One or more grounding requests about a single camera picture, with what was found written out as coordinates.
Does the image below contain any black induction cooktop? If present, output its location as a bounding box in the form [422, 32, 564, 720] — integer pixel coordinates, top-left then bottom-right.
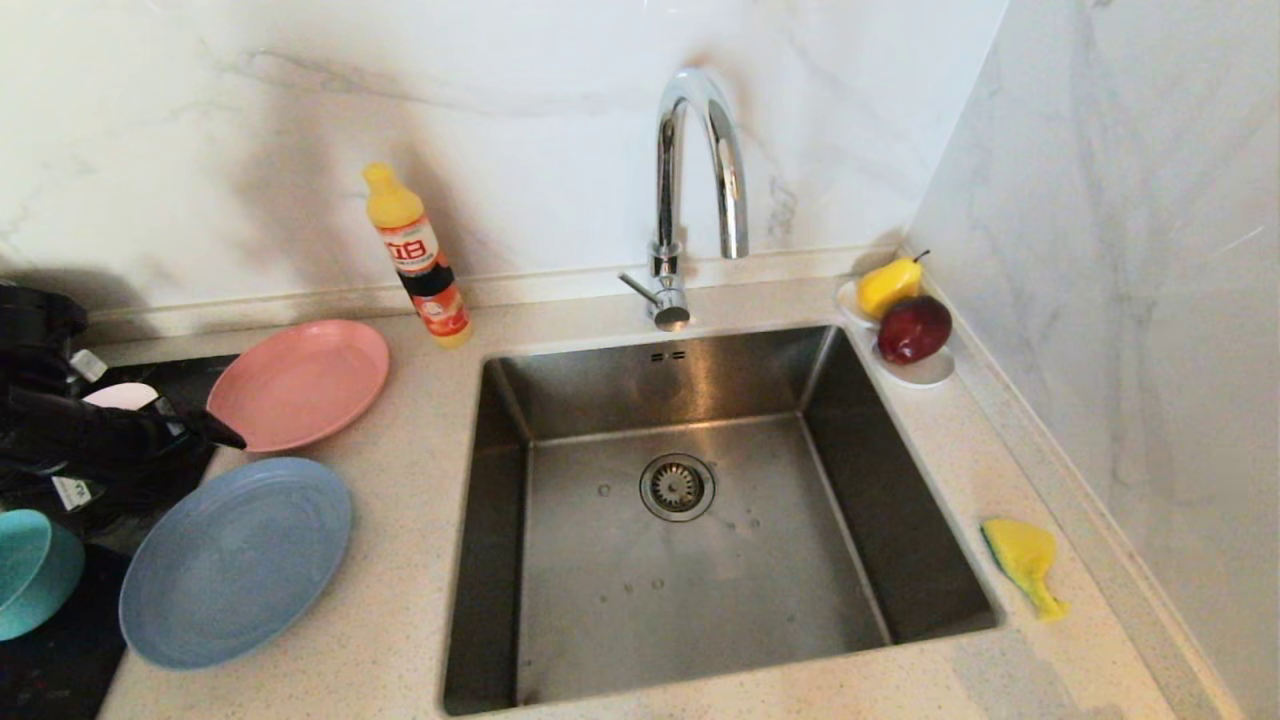
[0, 352, 241, 720]

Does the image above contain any yellow sponge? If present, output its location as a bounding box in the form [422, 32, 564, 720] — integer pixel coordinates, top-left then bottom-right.
[980, 518, 1069, 622]

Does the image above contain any blue plate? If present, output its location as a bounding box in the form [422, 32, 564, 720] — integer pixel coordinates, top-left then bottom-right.
[119, 457, 354, 670]

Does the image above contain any round metal drain strainer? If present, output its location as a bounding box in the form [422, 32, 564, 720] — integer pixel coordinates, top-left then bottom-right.
[640, 453, 716, 523]

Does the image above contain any small white dish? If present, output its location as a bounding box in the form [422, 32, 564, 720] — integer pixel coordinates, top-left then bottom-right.
[836, 278, 883, 329]
[872, 338, 957, 389]

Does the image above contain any teal bowl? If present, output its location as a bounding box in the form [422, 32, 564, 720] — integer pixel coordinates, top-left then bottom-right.
[0, 509, 86, 641]

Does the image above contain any stainless steel sink basin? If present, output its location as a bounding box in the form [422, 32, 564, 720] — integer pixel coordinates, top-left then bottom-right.
[443, 323, 1003, 716]

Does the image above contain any light pink bowl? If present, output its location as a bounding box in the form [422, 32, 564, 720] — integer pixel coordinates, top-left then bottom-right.
[83, 382, 161, 411]

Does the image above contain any yellow-capped orange dish soap bottle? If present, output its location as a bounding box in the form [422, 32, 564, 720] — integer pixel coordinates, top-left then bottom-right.
[362, 162, 473, 347]

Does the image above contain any salmon pink plate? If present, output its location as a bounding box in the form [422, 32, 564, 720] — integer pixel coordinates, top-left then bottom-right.
[207, 319, 391, 453]

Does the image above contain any yellow pear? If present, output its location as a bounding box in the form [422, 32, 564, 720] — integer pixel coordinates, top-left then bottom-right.
[858, 250, 930, 320]

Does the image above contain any dark red apple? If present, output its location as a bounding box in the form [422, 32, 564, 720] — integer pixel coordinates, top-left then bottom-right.
[877, 294, 954, 365]

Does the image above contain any chrome gooseneck faucet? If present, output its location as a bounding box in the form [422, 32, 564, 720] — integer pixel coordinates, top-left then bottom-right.
[616, 66, 750, 332]

